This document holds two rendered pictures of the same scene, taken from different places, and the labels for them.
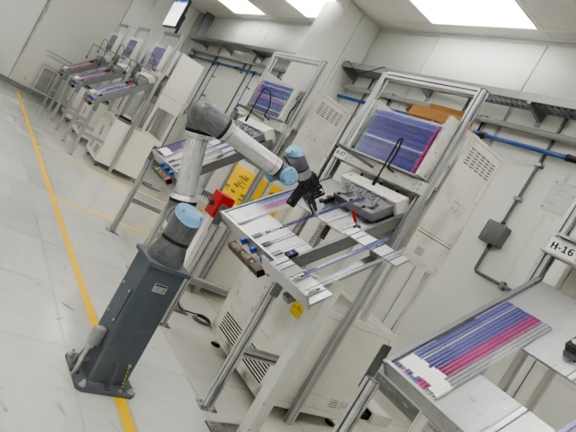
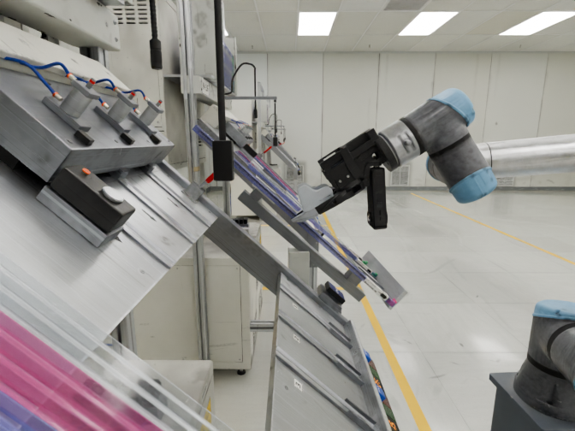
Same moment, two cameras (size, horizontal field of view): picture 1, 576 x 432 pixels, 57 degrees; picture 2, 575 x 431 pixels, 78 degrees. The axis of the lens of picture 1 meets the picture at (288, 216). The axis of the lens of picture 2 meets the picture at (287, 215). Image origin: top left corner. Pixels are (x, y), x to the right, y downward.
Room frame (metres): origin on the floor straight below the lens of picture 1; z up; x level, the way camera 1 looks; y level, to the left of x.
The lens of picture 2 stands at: (2.98, 0.25, 1.13)
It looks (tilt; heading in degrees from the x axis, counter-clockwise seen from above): 12 degrees down; 215
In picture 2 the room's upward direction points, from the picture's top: straight up
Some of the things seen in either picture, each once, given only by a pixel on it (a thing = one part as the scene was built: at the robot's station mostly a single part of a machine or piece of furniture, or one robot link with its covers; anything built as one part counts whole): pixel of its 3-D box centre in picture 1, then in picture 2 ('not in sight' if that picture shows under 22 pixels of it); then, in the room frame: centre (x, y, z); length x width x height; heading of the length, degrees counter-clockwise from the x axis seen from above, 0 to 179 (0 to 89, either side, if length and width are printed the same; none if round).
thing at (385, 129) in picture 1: (400, 142); not in sight; (2.82, -0.32, 1.52); 0.51 x 0.13 x 0.27; 35
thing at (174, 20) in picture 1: (178, 17); not in sight; (6.70, 2.44, 2.10); 0.58 x 0.14 x 0.41; 35
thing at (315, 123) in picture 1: (251, 172); not in sight; (4.14, 0.42, 0.95); 1.35 x 0.82 x 1.90; 125
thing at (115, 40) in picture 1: (105, 76); not in sight; (9.16, 3.97, 0.95); 1.37 x 0.82 x 1.90; 125
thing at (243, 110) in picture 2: not in sight; (255, 152); (-1.15, -3.27, 0.95); 1.36 x 0.82 x 1.90; 125
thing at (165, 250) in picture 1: (170, 249); (554, 378); (2.05, 0.34, 0.60); 0.15 x 0.15 x 0.10
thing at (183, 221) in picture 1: (184, 222); (565, 333); (2.05, 0.34, 0.72); 0.13 x 0.12 x 0.14; 24
